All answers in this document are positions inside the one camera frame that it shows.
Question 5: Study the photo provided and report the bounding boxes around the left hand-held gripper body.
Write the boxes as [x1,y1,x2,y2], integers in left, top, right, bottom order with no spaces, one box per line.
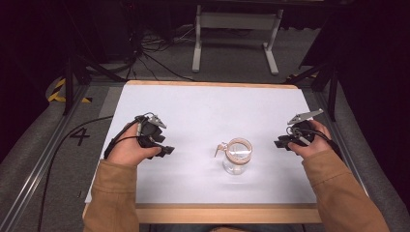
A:
[134,112,168,150]

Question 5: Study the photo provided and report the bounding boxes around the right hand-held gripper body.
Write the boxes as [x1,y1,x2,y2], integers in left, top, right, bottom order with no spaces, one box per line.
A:
[285,108,325,148]

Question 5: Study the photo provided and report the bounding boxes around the person's right hand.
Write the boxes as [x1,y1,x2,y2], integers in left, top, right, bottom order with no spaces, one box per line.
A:
[287,119,334,160]

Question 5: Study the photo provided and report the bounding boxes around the person's left hand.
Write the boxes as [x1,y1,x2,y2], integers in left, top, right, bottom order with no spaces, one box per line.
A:
[106,123,162,167]

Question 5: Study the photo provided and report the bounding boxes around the glass jar with wooden rim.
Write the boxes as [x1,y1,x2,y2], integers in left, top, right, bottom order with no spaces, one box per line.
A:
[214,137,254,176]

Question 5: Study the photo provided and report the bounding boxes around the black tripod stand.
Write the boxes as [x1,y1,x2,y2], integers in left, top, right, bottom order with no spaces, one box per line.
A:
[63,47,128,116]
[283,61,338,123]

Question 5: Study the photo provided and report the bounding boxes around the white table mat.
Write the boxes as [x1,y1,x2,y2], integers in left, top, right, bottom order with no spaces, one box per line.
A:
[84,83,319,205]

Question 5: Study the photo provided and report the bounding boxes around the wooden table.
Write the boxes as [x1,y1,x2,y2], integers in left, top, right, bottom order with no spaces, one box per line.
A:
[81,79,324,225]

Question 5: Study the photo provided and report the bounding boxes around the yellow black hazard tape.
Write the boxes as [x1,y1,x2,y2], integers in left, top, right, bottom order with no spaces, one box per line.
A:
[47,77,94,104]

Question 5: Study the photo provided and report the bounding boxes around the white metal stand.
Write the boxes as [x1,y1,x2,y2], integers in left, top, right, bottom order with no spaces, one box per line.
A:
[191,4,285,76]

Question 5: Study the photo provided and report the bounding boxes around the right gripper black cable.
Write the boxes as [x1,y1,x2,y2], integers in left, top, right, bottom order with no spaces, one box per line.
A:
[285,125,343,160]

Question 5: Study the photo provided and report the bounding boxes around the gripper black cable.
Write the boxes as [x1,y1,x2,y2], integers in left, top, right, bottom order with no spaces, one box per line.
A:
[285,125,343,160]
[36,115,143,232]

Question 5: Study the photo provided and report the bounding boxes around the aluminium floor rail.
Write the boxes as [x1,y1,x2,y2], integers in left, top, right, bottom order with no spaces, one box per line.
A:
[313,90,370,197]
[0,84,89,232]

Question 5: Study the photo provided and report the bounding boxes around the black floor cables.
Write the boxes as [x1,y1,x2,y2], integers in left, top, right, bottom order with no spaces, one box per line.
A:
[105,22,197,83]

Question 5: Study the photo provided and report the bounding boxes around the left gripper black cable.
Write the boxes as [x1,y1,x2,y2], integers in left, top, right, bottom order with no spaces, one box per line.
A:
[36,115,143,232]

